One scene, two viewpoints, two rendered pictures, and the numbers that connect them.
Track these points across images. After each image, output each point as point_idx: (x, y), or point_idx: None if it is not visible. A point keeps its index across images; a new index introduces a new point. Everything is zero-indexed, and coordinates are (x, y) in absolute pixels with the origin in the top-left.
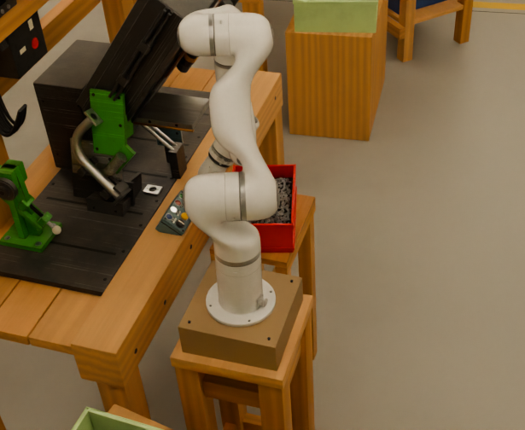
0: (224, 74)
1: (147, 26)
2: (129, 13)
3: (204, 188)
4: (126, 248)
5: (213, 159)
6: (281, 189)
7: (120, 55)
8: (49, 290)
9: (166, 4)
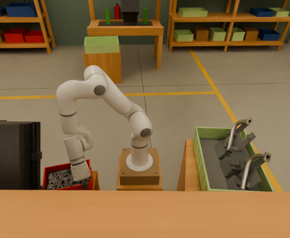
0: (110, 90)
1: (29, 146)
2: (18, 150)
3: (147, 119)
4: None
5: (82, 161)
6: (58, 174)
7: (26, 182)
8: None
9: (29, 123)
